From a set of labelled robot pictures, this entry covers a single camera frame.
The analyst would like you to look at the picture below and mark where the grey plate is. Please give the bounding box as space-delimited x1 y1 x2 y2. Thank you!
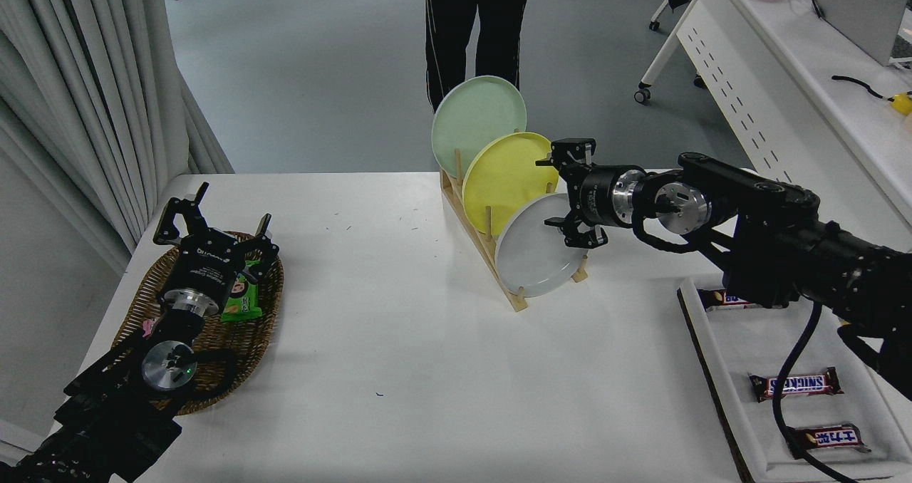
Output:
494 192 592 298

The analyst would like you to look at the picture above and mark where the green snack packet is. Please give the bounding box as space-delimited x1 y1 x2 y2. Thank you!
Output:
220 259 263 322

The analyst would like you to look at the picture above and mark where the pale green plate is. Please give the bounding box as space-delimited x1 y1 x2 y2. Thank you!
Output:
430 76 527 181

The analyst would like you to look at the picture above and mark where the white tray with brown edge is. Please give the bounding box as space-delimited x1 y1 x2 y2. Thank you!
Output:
675 275 912 483

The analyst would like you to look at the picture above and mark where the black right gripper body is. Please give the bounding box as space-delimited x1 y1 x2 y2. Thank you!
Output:
572 166 619 227

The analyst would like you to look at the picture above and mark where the wooden plate rack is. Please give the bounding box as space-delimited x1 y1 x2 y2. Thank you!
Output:
440 148 589 312

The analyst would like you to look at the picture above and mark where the Snickers bar with Chinese print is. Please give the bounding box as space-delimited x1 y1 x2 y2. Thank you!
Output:
698 289 770 311
786 423 871 459

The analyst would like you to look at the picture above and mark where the black cable with yellow plug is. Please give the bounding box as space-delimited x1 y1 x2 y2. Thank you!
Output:
831 75 895 103

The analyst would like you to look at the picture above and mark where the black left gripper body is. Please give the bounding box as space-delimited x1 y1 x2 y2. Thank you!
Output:
171 229 244 301

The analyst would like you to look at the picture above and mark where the grey curtain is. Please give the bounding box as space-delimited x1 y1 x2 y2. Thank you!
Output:
0 0 234 274

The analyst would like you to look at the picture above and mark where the brown wicker basket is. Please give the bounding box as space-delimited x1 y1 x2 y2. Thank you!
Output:
113 231 284 416

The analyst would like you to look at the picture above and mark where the yellow plate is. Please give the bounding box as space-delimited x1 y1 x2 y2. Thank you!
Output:
462 132 560 236

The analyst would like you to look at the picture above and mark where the Snickers bar with Latin print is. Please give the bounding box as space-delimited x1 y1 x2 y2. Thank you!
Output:
748 368 844 403

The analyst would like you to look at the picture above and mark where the grey box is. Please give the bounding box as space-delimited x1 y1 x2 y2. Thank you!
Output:
812 0 910 67

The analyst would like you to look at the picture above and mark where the white desk with slotted panel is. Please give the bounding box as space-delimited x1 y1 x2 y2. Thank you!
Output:
634 0 912 231

